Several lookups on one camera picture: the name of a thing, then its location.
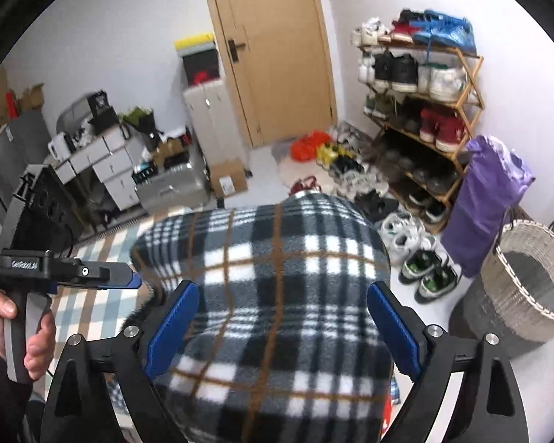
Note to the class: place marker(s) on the dark grey low cabinet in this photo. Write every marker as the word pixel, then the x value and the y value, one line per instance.
pixel 21 143

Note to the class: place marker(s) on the black paper bag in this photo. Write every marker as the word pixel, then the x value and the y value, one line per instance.
pixel 99 106

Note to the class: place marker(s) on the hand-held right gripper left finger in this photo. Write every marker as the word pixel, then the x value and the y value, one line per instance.
pixel 173 327

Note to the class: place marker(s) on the flower bouquet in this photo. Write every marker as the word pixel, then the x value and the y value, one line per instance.
pixel 138 117

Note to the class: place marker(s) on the pile of loose shoes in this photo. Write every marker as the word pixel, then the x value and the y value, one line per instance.
pixel 355 180

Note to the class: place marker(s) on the silver suitcase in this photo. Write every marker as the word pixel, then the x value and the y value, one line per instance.
pixel 171 191

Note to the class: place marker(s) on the open cardboard box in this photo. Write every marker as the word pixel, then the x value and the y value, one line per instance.
pixel 30 99

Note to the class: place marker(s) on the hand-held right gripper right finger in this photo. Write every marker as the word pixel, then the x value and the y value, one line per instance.
pixel 392 327

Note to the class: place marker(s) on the round rug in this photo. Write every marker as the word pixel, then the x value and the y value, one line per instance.
pixel 291 170

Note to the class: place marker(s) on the blue plastic bag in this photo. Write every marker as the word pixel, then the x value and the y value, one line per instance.
pixel 448 27

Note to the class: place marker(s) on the plaid fleece garment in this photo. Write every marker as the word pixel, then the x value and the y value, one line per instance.
pixel 277 314

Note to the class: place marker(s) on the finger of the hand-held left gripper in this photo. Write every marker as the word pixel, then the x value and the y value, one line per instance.
pixel 131 280

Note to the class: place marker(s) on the closed cardboard box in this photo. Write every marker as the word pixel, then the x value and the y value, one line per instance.
pixel 228 177

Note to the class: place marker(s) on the wooden shoe rack with shoes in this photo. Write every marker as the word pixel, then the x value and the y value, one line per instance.
pixel 404 74

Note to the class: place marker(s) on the small red box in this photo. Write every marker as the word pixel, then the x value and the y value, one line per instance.
pixel 10 104

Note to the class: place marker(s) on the grey arched frame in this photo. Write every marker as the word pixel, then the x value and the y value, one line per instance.
pixel 71 110

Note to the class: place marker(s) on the wooden door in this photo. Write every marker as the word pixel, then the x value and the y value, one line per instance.
pixel 277 55

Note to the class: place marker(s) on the yellow box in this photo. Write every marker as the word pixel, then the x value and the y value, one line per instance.
pixel 194 45

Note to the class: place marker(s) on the grey woven basket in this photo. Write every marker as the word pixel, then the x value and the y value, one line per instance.
pixel 512 327

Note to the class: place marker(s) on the white tall cabinet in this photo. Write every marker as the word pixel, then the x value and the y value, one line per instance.
pixel 212 120

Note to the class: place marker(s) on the white appliance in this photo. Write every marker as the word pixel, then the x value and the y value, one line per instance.
pixel 59 144

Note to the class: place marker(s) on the purple bag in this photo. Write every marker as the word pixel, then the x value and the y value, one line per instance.
pixel 480 203

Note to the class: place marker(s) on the white drawer unit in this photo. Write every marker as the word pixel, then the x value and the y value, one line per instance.
pixel 106 161

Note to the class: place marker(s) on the checked bed blanket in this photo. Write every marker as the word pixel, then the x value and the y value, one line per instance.
pixel 101 249

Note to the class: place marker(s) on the black shoe box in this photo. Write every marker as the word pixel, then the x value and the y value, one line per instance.
pixel 203 67

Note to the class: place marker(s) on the red plastic bag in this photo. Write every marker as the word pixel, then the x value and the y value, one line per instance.
pixel 307 147

